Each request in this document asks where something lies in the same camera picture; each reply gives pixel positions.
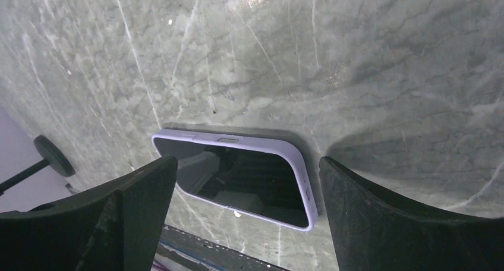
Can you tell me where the wooden handle tool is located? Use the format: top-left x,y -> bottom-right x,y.
1,159 -> 49,195

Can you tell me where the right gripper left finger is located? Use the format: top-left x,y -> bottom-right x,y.
1,156 -> 178,270

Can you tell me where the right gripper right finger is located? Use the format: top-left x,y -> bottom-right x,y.
319,156 -> 503,270

